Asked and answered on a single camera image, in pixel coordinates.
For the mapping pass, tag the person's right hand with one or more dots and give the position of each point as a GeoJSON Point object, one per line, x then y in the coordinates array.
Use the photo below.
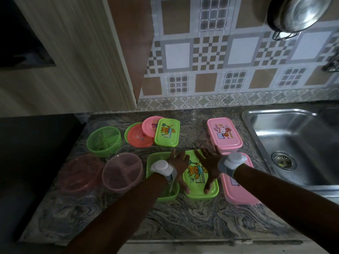
{"type": "Point", "coordinates": [212, 166]}

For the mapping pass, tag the person's left hand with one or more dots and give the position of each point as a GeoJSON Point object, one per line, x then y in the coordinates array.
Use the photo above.
{"type": "Point", "coordinates": [181, 165]}

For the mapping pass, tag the green rectangular giraffe lid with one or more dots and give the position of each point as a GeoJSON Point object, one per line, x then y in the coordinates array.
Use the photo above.
{"type": "Point", "coordinates": [166, 132]}
{"type": "Point", "coordinates": [197, 171]}

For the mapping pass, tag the large green container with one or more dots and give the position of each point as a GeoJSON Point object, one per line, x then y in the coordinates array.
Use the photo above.
{"type": "Point", "coordinates": [155, 157]}

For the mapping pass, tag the large pink rectangular container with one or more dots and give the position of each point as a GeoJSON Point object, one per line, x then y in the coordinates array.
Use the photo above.
{"type": "Point", "coordinates": [238, 193]}

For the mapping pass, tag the orange round lid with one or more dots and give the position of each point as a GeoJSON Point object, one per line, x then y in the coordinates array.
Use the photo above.
{"type": "Point", "coordinates": [139, 137]}

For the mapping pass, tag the pink round lid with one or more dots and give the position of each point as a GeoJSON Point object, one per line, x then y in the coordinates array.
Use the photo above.
{"type": "Point", "coordinates": [148, 126]}

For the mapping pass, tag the pink round container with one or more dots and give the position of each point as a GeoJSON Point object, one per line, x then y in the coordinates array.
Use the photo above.
{"type": "Point", "coordinates": [80, 173]}
{"type": "Point", "coordinates": [121, 171]}

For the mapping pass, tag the green round lid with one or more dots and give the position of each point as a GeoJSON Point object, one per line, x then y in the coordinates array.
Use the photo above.
{"type": "Point", "coordinates": [127, 133]}

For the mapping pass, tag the green round container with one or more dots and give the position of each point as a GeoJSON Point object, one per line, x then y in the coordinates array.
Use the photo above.
{"type": "Point", "coordinates": [104, 141]}

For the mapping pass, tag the wooden cabinet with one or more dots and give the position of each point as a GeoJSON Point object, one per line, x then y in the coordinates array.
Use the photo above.
{"type": "Point", "coordinates": [87, 63]}

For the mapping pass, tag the person's right forearm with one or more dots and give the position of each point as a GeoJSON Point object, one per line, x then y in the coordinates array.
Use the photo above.
{"type": "Point", "coordinates": [286, 198]}

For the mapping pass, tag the person's left forearm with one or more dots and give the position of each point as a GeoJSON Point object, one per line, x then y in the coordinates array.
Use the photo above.
{"type": "Point", "coordinates": [119, 216]}

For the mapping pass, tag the white grey wrist tracker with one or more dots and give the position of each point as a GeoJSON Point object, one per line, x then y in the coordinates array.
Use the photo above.
{"type": "Point", "coordinates": [161, 166]}
{"type": "Point", "coordinates": [234, 158]}

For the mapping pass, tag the steel sink drain strainer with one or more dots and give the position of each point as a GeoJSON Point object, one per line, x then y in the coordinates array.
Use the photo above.
{"type": "Point", "coordinates": [284, 161]}

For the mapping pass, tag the steel sink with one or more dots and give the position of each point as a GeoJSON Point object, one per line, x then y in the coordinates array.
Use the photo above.
{"type": "Point", "coordinates": [304, 134]}

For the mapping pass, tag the steel faucet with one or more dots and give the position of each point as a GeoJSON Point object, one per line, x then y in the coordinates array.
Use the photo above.
{"type": "Point", "coordinates": [332, 66]}

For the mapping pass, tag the steel pan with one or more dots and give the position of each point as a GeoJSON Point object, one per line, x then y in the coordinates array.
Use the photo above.
{"type": "Point", "coordinates": [299, 13]}

